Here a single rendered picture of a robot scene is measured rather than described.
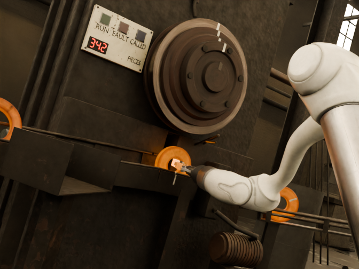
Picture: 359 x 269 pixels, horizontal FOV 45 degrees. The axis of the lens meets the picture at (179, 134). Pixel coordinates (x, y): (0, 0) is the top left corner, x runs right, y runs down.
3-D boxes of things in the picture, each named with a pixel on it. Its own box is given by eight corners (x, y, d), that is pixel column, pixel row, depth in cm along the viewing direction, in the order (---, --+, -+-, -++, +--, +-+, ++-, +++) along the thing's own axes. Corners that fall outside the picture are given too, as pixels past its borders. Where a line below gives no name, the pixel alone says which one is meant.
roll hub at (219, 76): (170, 99, 165) (190, 30, 167) (225, 120, 180) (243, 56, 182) (178, 100, 160) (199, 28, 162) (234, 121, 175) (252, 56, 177)
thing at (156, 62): (130, 114, 168) (164, 0, 171) (221, 145, 193) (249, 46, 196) (138, 115, 163) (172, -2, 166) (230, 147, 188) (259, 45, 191)
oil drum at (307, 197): (232, 255, 447) (255, 172, 453) (272, 262, 478) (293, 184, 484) (273, 277, 397) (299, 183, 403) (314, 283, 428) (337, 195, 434)
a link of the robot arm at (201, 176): (219, 196, 155) (210, 191, 160) (228, 172, 155) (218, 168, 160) (200, 190, 150) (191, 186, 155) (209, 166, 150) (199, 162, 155)
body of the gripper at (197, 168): (193, 184, 155) (180, 177, 163) (211, 189, 160) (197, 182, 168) (200, 164, 155) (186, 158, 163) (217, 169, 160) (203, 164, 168)
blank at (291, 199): (268, 226, 190) (270, 227, 187) (256, 192, 192) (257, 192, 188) (302, 214, 191) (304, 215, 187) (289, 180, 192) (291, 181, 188)
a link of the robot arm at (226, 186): (197, 192, 150) (226, 200, 157) (224, 207, 137) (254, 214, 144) (208, 163, 150) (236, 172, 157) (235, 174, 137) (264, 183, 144)
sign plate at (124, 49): (80, 49, 164) (94, 5, 165) (139, 73, 178) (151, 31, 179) (82, 48, 162) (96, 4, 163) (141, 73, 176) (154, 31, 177)
